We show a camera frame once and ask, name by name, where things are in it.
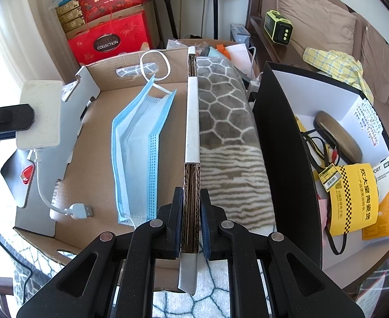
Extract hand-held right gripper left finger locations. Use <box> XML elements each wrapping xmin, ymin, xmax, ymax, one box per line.
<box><xmin>16</xmin><ymin>187</ymin><xmax>185</xmax><ymax>318</ymax></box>

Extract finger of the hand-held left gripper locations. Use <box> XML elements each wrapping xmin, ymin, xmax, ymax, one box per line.
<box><xmin>0</xmin><ymin>104</ymin><xmax>35</xmax><ymax>141</ymax></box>

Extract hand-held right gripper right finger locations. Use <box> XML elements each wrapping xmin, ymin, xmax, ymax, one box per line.
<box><xmin>199</xmin><ymin>189</ymin><xmax>369</xmax><ymax>318</ymax></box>

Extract white power bank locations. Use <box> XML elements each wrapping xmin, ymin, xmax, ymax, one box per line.
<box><xmin>16</xmin><ymin>80</ymin><xmax>63</xmax><ymax>150</ymax></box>

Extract cardboard box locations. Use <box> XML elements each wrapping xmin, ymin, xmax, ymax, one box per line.
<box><xmin>14</xmin><ymin>46</ymin><xmax>202</xmax><ymax>296</ymax></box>

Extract white USB cable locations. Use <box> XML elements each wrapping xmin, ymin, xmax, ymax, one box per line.
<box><xmin>32</xmin><ymin>148</ymin><xmax>94</xmax><ymax>221</ymax></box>

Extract red small tag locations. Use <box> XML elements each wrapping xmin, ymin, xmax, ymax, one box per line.
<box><xmin>20</xmin><ymin>165</ymin><xmax>37</xmax><ymax>185</ymax></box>

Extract black flat sheet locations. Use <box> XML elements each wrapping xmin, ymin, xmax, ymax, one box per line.
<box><xmin>0</xmin><ymin>148</ymin><xmax>38</xmax><ymax>209</ymax></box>

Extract white curtain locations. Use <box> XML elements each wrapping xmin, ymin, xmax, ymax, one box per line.
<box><xmin>0</xmin><ymin>5</ymin><xmax>28</xmax><ymax>91</ymax></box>

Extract blue face mask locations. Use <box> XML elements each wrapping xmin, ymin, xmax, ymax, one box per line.
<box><xmin>111</xmin><ymin>51</ymin><xmax>178</xmax><ymax>228</ymax></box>

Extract grey white patterned blanket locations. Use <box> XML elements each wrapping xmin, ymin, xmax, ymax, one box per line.
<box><xmin>0</xmin><ymin>56</ymin><xmax>279</xmax><ymax>318</ymax></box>

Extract black and white box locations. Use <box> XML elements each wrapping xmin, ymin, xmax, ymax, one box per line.
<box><xmin>252</xmin><ymin>61</ymin><xmax>389</xmax><ymax>293</ymax></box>

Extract gold patterned box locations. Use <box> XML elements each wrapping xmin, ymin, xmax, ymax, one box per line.
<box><xmin>64</xmin><ymin>18</ymin><xmax>90</xmax><ymax>34</ymax></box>
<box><xmin>55</xmin><ymin>4</ymin><xmax>82</xmax><ymax>16</ymax></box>
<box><xmin>59</xmin><ymin>11</ymin><xmax>84</xmax><ymax>24</ymax></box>

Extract yellow barcode tag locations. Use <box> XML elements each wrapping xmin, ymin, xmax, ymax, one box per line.
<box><xmin>318</xmin><ymin>164</ymin><xmax>341</xmax><ymax>193</ymax></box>

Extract red gift box oval label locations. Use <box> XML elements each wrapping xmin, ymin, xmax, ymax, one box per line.
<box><xmin>68</xmin><ymin>11</ymin><xmax>154</xmax><ymax>65</ymax></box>

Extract yellow booklet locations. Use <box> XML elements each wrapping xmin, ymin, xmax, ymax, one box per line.
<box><xmin>328</xmin><ymin>163</ymin><xmax>379</xmax><ymax>236</ymax></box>

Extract brown glasses case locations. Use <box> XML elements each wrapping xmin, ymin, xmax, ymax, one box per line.
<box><xmin>314</xmin><ymin>110</ymin><xmax>364</xmax><ymax>165</ymax></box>

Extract white paper sheet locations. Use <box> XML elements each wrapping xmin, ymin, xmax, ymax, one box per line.
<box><xmin>227</xmin><ymin>42</ymin><xmax>254</xmax><ymax>77</ymax></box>

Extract crumpled clear plastic bag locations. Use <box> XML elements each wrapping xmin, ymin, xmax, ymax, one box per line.
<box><xmin>166</xmin><ymin>38</ymin><xmax>212</xmax><ymax>58</ymax></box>

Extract orange white carton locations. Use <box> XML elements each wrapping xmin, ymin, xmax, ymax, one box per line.
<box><xmin>362</xmin><ymin>156</ymin><xmax>389</xmax><ymax>241</ymax></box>

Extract black speaker stand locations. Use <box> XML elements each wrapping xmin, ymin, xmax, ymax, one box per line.
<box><xmin>163</xmin><ymin>0</ymin><xmax>179</xmax><ymax>39</ymax></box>
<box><xmin>211</xmin><ymin>0</ymin><xmax>219</xmax><ymax>39</ymax></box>

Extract clear bag with writing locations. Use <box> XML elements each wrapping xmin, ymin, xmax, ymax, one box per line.
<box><xmin>350</xmin><ymin>99</ymin><xmax>381</xmax><ymax>147</ymax></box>

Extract blue grey box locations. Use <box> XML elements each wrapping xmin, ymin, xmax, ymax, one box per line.
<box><xmin>230</xmin><ymin>23</ymin><xmax>251</xmax><ymax>46</ymax></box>

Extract yellow plaid cloth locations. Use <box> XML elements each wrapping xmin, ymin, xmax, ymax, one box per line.
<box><xmin>303</xmin><ymin>47</ymin><xmax>374</xmax><ymax>104</ymax></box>

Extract green black power station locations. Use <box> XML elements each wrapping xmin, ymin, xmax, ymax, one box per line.
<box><xmin>264</xmin><ymin>10</ymin><xmax>295</xmax><ymax>45</ymax></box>

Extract beige cushion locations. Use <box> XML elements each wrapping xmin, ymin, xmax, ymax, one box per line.
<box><xmin>276</xmin><ymin>0</ymin><xmax>359</xmax><ymax>52</ymax></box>

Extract brown cushion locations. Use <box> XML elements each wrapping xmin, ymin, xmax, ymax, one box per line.
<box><xmin>359</xmin><ymin>16</ymin><xmax>389</xmax><ymax>107</ymax></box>

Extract black cable bundle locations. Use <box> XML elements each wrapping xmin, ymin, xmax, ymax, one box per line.
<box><xmin>300</xmin><ymin>129</ymin><xmax>348</xmax><ymax>255</ymax></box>

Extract white charger with cable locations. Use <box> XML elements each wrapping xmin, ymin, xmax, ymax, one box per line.
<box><xmin>247</xmin><ymin>47</ymin><xmax>262</xmax><ymax>95</ymax></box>

